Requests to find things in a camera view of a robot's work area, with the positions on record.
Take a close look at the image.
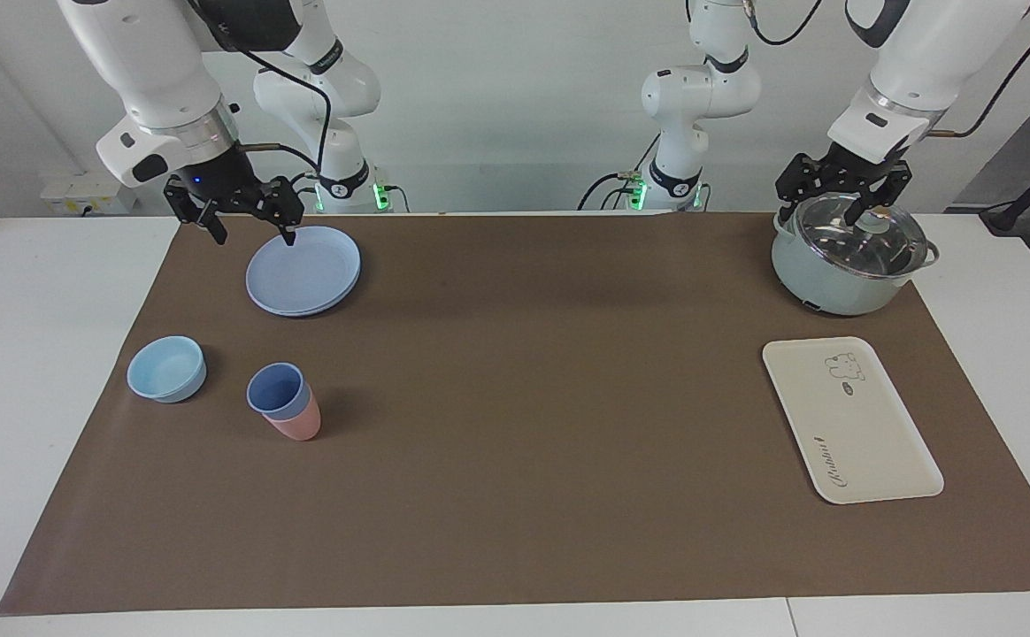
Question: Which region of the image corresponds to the black left base cable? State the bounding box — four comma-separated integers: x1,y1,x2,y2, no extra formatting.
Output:
578,133,662,211

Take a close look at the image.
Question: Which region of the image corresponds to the light blue bowl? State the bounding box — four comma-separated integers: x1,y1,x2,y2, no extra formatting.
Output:
127,335,208,404

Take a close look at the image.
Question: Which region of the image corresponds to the blue plastic cup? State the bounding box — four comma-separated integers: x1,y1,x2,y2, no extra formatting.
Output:
246,362,312,421

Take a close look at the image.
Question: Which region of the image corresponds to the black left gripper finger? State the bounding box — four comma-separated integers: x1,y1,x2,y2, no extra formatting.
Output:
843,163,913,227
775,154,835,223

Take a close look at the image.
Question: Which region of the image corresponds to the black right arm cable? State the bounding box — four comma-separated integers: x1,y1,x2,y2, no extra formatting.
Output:
236,49,335,178

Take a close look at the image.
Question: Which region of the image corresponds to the pale green cooking pot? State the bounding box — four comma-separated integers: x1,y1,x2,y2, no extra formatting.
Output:
771,209,941,317

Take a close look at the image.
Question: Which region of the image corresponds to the white power strip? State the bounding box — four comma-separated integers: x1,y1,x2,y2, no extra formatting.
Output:
40,173,137,216

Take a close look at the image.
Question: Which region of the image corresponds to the cream rectangular tray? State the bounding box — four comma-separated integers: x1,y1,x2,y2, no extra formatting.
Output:
762,336,945,505

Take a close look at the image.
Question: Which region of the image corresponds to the brown table mat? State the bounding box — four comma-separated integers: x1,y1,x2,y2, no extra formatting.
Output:
0,212,1030,616

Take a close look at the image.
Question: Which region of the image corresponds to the pink plastic cup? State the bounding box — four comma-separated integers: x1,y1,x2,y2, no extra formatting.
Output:
263,389,322,441

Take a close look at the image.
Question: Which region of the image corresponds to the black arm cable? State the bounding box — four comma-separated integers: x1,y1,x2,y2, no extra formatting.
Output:
741,0,1030,139
236,49,335,178

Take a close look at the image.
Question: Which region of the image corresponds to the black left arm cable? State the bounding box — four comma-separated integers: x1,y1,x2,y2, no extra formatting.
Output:
741,0,1030,139

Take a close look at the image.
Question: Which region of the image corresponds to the blue plastic plate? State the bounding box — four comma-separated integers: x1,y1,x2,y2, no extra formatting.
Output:
245,226,363,318

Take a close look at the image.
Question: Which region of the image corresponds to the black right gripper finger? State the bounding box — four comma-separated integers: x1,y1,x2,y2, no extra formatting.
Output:
253,176,306,248
164,176,229,247

